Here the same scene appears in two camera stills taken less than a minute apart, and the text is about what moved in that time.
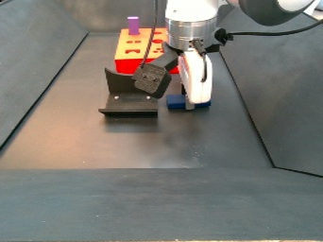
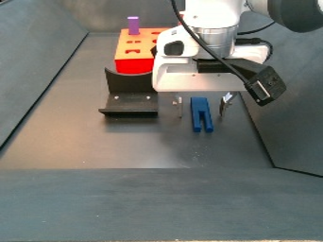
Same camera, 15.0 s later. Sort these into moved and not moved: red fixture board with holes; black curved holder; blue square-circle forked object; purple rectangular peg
Moved: blue square-circle forked object
Not moved: red fixture board with holes; black curved holder; purple rectangular peg
